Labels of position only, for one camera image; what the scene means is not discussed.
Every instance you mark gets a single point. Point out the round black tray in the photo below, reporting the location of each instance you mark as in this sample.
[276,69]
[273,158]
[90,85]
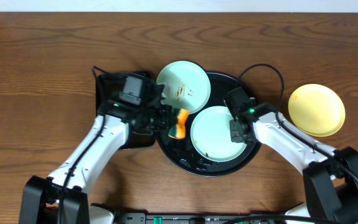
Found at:
[183,153]

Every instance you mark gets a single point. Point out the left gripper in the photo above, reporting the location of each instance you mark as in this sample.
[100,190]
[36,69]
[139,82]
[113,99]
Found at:
[165,118]

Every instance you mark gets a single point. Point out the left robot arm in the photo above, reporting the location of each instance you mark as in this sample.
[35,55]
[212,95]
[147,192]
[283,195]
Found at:
[62,197]

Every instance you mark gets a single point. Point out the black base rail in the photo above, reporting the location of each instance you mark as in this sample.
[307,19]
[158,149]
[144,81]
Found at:
[142,218]

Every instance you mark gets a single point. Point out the rectangular black tray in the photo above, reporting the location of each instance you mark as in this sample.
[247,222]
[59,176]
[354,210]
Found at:
[106,85]

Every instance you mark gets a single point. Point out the yellow green sponge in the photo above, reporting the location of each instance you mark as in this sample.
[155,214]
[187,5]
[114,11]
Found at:
[178,130]

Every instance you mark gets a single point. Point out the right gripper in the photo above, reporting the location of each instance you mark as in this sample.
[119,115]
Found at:
[236,132]

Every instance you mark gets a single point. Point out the mint plate with crumbs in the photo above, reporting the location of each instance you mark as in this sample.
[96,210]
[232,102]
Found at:
[187,86]

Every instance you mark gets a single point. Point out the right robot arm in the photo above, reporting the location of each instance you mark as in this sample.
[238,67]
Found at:
[330,176]

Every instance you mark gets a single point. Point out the mint plate with sauce smear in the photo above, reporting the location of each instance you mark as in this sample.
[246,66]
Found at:
[210,135]

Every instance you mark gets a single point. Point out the yellow plate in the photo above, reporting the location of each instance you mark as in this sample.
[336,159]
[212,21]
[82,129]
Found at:
[317,110]

